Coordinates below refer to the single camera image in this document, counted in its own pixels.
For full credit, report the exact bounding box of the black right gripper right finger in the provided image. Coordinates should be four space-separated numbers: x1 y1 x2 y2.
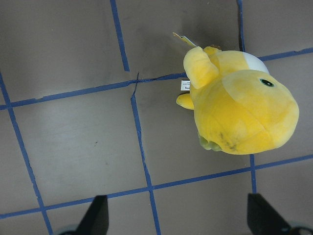
247 193 295 235

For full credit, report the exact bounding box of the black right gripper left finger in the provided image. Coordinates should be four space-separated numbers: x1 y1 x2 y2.
74 195 109 235

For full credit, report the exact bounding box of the yellow plush dinosaur toy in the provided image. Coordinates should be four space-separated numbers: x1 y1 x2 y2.
176 36 299 155

